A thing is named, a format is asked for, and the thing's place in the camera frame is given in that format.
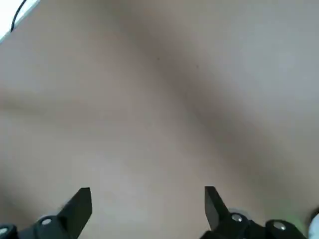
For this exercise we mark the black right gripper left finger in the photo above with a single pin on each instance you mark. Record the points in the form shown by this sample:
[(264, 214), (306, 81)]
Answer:
[(74, 214)]

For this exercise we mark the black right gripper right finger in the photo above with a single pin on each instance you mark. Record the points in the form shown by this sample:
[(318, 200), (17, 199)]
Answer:
[(216, 216)]

